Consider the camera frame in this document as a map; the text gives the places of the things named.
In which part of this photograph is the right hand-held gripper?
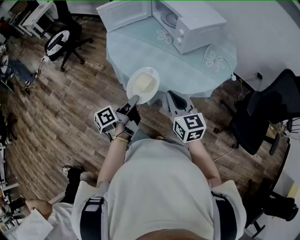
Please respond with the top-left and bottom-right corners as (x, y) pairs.
(166, 90), (207, 143)

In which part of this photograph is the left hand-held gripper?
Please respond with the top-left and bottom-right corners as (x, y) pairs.
(94, 95), (142, 142)

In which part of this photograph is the white round plate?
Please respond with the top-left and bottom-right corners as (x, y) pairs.
(126, 67), (160, 105)

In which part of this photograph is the white microwave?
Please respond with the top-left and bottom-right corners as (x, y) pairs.
(96, 0), (227, 55)

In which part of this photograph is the person's right forearm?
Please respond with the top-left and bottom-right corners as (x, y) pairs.
(187, 140), (222, 188)

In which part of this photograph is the person's left forearm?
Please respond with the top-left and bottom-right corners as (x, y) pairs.
(96, 138), (129, 187)

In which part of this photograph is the person's left hand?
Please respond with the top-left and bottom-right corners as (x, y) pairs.
(113, 123), (128, 139)

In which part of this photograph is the round glass table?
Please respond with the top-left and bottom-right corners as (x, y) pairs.
(105, 17), (238, 106)

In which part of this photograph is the black mesh office chair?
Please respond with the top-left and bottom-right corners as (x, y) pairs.
(243, 178), (298, 237)
(215, 69), (300, 157)

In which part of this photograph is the person's white shirt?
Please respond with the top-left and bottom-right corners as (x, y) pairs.
(71, 138), (247, 240)

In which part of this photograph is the office chair with patterned cushion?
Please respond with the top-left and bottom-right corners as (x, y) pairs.
(44, 0), (94, 72)

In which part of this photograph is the white power cable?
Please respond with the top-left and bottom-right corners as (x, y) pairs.
(201, 43), (238, 82)

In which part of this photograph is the pale floor cable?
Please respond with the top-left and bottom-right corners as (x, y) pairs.
(212, 148), (235, 162)

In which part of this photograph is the black shoulder strap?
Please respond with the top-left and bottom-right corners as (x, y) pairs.
(79, 196), (110, 240)
(210, 191), (239, 240)

